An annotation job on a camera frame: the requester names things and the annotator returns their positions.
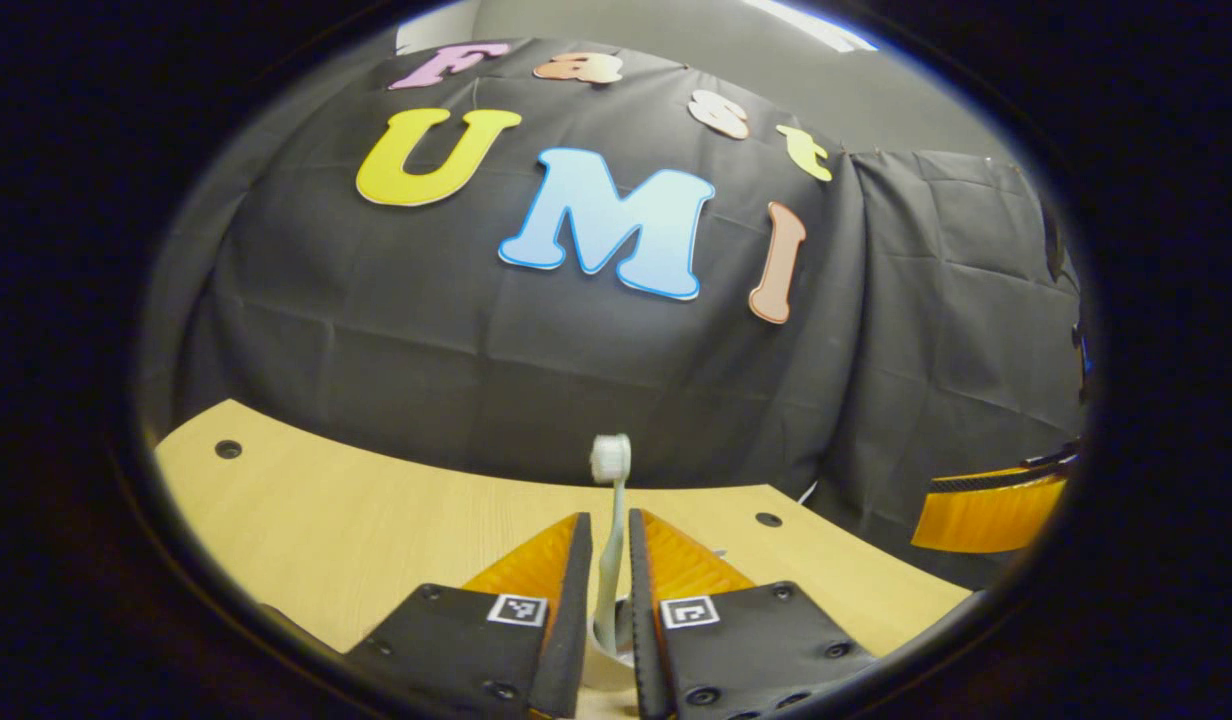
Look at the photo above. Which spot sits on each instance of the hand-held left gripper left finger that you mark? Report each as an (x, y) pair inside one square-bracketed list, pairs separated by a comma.
[(571, 620)]

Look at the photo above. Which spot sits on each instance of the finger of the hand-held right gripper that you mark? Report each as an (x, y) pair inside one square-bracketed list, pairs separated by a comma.
[(986, 515)]

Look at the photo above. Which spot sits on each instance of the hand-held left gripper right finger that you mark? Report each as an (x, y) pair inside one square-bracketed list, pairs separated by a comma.
[(646, 640)]

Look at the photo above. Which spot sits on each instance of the white toothbrush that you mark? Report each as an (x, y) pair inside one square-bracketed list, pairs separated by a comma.
[(611, 458)]

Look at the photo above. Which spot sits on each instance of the black backdrop cloth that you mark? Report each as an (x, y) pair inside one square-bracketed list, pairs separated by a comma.
[(576, 360)]

